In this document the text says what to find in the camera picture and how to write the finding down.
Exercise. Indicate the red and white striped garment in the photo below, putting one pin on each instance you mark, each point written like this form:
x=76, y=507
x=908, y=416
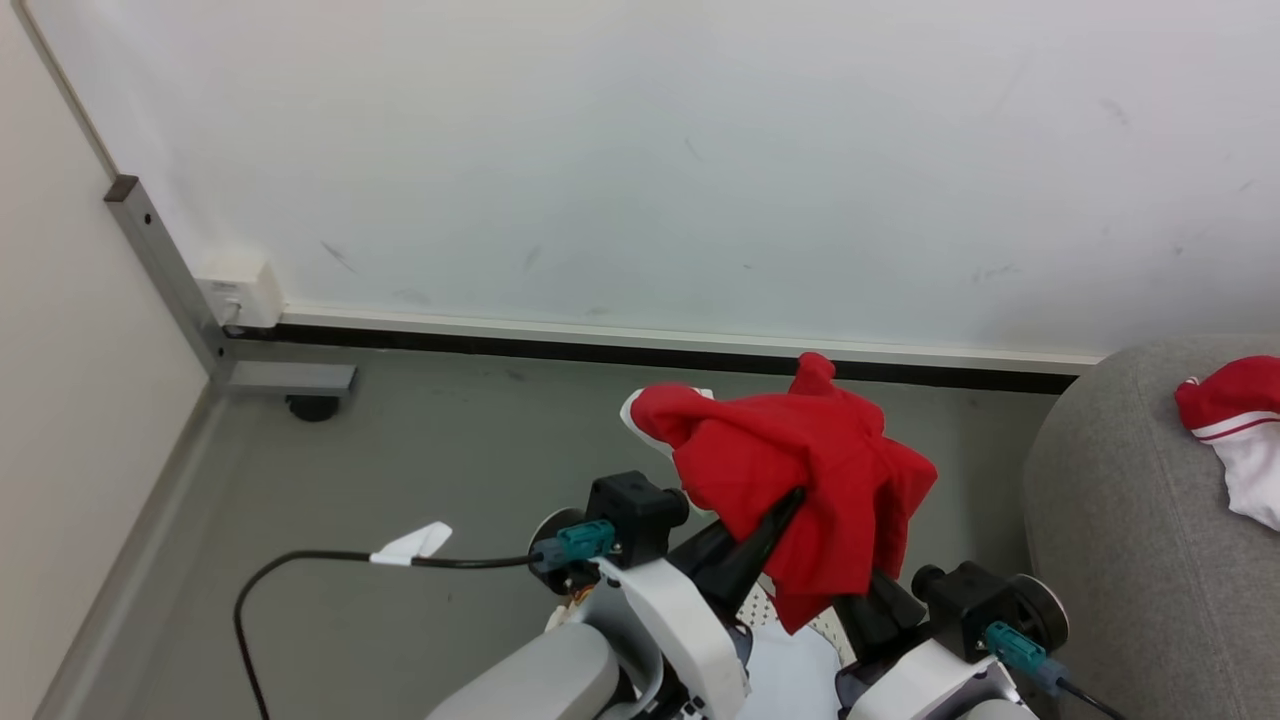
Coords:
x=1240, y=430

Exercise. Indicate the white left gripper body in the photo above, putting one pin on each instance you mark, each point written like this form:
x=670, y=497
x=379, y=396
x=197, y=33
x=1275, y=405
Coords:
x=675, y=625

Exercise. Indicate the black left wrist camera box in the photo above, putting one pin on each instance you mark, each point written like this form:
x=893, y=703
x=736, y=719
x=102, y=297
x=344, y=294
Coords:
x=635, y=515

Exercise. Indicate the black round frame foot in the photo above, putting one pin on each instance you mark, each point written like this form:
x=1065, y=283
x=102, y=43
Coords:
x=312, y=406

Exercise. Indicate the grey metal frame post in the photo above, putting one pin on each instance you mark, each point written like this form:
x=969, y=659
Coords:
x=170, y=270

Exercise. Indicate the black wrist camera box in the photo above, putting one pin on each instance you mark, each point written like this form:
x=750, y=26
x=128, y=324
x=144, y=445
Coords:
x=635, y=515
x=985, y=600

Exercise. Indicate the grey fabric sofa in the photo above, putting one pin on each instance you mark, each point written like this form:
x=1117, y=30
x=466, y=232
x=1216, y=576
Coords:
x=1140, y=560

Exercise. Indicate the red garment with white trim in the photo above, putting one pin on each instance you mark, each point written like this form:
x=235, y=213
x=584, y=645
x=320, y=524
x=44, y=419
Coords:
x=800, y=470

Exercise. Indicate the black and white wall baseboard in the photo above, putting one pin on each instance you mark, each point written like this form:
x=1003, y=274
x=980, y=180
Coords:
x=650, y=345

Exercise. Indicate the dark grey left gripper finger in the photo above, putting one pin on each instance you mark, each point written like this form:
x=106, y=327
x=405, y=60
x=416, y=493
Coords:
x=700, y=550
x=755, y=555

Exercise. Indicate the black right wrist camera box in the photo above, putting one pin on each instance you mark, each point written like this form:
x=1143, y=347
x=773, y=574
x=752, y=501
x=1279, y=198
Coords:
x=985, y=600

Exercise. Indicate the white wall socket box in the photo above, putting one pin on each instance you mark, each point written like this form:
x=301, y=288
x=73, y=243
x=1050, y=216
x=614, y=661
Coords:
x=242, y=290

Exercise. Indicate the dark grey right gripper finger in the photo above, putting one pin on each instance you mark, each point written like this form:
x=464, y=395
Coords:
x=878, y=610

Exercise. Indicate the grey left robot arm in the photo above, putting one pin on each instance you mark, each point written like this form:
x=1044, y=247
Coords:
x=540, y=680

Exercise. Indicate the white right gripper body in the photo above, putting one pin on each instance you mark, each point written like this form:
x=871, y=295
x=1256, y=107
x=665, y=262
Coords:
x=920, y=685

